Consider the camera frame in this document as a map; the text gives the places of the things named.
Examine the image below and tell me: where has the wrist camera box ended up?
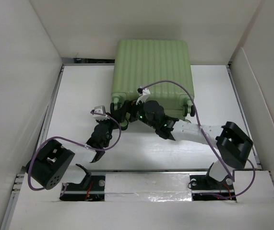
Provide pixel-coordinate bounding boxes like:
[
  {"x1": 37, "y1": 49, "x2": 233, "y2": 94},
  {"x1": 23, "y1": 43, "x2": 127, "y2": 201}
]
[
  {"x1": 90, "y1": 105, "x2": 108, "y2": 121},
  {"x1": 136, "y1": 86, "x2": 151, "y2": 104}
]

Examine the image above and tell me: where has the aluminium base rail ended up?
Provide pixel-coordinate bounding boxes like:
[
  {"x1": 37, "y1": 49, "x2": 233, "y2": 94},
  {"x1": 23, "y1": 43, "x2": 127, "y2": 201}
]
[{"x1": 9, "y1": 171, "x2": 274, "y2": 230}]

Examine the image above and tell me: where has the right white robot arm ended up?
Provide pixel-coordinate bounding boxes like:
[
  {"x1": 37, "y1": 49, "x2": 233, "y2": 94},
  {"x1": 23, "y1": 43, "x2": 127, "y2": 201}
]
[{"x1": 114, "y1": 100, "x2": 253, "y2": 188}]

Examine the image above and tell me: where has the green hard-shell suitcase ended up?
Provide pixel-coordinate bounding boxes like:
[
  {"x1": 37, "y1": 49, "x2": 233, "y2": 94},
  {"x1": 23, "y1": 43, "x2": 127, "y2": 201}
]
[{"x1": 111, "y1": 39, "x2": 195, "y2": 120}]

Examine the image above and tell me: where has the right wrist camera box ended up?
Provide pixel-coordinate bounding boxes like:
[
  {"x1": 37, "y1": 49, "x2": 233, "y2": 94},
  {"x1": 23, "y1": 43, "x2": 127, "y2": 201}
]
[{"x1": 136, "y1": 86, "x2": 151, "y2": 104}]

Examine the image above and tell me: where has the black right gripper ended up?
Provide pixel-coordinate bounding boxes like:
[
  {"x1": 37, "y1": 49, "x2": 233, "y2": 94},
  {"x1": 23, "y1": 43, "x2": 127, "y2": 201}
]
[{"x1": 112, "y1": 96, "x2": 157, "y2": 129}]

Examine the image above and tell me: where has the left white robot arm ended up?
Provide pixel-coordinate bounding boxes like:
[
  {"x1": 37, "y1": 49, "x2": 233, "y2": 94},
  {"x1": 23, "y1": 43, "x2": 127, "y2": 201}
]
[{"x1": 26, "y1": 101, "x2": 129, "y2": 191}]

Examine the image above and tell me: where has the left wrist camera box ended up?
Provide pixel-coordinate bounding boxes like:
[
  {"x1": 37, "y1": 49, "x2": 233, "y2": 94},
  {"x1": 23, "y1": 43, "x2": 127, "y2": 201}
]
[{"x1": 90, "y1": 105, "x2": 108, "y2": 121}]

